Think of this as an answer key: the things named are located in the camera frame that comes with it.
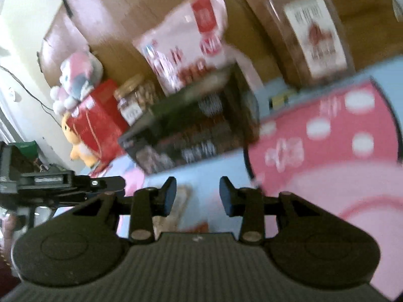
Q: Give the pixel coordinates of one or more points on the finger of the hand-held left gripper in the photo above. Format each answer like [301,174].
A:
[100,184]

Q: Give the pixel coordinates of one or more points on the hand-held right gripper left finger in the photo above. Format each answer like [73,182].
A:
[168,196]

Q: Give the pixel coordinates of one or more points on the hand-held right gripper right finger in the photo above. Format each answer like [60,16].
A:
[226,198]

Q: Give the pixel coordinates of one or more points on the person's left hand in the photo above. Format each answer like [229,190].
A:
[6,229]

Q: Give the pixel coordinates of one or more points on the beige snack packet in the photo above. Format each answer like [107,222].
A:
[181,207]

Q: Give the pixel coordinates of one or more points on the green packet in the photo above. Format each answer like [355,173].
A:
[26,148]

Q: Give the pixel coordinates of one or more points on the yellow plush toy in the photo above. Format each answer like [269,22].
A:
[77,149]

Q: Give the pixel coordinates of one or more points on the red box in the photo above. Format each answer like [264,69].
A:
[94,119]

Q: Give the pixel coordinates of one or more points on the black snack box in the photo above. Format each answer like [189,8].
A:
[195,125]

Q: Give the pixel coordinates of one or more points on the small clear jar of nuts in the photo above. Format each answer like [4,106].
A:
[137,97]

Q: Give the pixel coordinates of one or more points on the pink and white plush toy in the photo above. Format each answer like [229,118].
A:
[77,75]

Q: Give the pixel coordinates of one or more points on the small yellow packet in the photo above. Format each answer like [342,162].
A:
[282,100]

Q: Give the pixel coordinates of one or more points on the white and red snack bag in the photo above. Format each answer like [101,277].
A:
[185,41]

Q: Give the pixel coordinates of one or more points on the wooden headboard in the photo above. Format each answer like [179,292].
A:
[126,15]

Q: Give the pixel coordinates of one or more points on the large clear jar white label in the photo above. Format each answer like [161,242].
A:
[302,31]

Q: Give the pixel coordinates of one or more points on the white wall socket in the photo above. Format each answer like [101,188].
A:
[13,93]

